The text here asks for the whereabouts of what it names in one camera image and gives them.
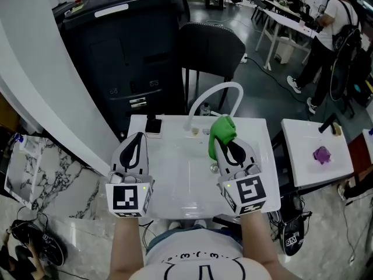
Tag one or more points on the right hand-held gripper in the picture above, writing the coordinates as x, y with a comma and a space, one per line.
247, 192

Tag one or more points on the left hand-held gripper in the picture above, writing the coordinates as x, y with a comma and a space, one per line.
128, 198

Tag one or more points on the green cloth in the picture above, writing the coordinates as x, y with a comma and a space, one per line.
221, 130

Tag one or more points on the person's right forearm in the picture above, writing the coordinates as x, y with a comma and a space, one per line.
259, 246

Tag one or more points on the person's left forearm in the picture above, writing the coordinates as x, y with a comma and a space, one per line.
126, 249

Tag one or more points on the clear plastic bottle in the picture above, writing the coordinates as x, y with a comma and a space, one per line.
205, 109

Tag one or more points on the purple cloth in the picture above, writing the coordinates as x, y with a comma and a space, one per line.
321, 155

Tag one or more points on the metal sink drain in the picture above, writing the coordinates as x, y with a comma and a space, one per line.
213, 168

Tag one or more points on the small clear cup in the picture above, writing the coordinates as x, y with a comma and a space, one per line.
205, 131

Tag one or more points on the large white sink basin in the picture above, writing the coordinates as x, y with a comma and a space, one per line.
180, 168

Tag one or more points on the small yellowish cup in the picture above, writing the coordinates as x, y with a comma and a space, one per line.
195, 131

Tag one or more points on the black battery pack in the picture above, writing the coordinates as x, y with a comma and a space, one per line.
225, 219

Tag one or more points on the white curved faucet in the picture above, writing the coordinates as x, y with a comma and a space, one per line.
239, 95

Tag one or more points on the marble pattern cabinet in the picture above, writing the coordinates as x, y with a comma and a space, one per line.
61, 174

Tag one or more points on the person's right white shoe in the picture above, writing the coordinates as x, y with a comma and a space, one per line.
200, 223

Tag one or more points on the person's white shoe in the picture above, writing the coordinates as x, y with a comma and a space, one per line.
200, 223
175, 225

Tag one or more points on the person's left white shoe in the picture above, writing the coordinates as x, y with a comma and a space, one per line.
175, 225

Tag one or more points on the person's blue jeans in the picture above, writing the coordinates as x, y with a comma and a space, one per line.
160, 239

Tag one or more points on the black round device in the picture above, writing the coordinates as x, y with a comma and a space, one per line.
291, 241
49, 244

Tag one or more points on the person's white printed shirt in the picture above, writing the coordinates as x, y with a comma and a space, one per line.
198, 252

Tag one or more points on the white power strip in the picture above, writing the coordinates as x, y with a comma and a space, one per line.
244, 57

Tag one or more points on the yellow sponge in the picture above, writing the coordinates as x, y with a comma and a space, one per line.
337, 129

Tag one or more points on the dark grey machine cabinet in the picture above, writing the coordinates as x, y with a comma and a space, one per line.
122, 54

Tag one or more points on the dark grey chair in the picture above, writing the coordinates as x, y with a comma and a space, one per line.
212, 48

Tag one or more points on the white waste bin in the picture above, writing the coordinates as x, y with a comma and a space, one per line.
284, 49

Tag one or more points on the brown wooden cabinet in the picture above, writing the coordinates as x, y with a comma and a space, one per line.
361, 159

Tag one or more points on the white long table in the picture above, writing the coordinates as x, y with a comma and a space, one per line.
287, 20

